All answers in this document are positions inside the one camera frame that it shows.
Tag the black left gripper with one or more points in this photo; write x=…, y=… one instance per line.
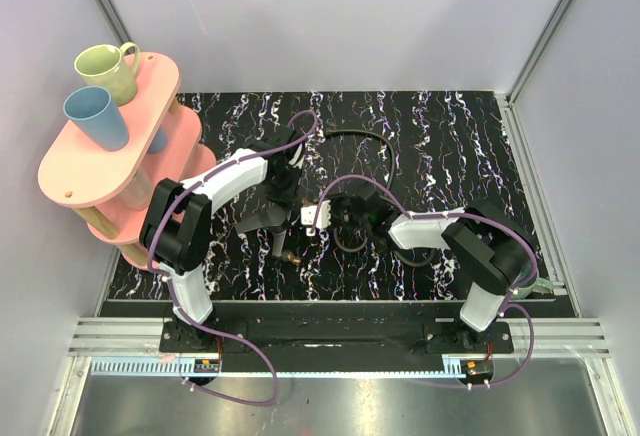
x=275, y=218

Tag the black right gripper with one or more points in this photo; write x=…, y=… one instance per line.
x=334, y=202

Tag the grey faucet with brass fittings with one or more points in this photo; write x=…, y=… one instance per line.
x=276, y=220

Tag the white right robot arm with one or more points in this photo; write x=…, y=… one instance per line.
x=492, y=251

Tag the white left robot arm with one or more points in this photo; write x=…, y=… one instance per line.
x=176, y=231

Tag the black marble pattern mat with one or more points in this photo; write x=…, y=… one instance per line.
x=436, y=150

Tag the blue plastic cup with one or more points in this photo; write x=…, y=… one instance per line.
x=158, y=142
x=93, y=110

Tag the pink two-tier wooden shelf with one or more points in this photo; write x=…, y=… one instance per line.
x=111, y=190

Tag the teal ceramic mug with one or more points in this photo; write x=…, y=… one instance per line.
x=535, y=286

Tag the green ceramic mug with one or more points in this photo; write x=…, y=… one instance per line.
x=115, y=68

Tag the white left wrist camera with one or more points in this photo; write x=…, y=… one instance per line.
x=295, y=156

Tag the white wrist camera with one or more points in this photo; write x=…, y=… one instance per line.
x=315, y=217
x=295, y=156

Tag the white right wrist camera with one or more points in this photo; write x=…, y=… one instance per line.
x=315, y=217

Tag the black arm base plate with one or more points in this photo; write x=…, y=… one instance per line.
x=430, y=336

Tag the aluminium frame rail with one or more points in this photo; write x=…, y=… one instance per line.
x=119, y=347

